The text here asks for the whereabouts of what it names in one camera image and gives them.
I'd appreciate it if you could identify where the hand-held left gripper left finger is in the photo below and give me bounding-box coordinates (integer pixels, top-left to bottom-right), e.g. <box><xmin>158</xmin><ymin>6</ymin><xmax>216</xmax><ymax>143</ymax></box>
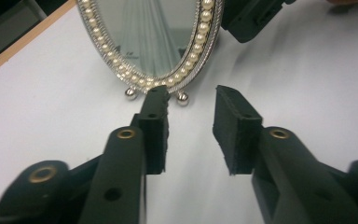
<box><xmin>78</xmin><ymin>86</ymin><xmax>171</xmax><ymax>224</ymax></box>

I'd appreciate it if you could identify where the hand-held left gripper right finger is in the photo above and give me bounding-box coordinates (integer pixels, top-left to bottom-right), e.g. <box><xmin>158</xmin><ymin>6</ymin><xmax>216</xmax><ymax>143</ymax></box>
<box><xmin>213</xmin><ymin>84</ymin><xmax>358</xmax><ymax>224</ymax></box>

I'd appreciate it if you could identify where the oval silver pearl-rimmed mirror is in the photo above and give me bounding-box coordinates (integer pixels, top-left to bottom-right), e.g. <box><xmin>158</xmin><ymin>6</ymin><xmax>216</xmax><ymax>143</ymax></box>
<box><xmin>76</xmin><ymin>0</ymin><xmax>225</xmax><ymax>106</ymax></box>

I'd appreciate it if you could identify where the white table sheet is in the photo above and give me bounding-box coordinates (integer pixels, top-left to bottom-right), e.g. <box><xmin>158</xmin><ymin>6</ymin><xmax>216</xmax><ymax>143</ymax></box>
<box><xmin>0</xmin><ymin>0</ymin><xmax>358</xmax><ymax>224</ymax></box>

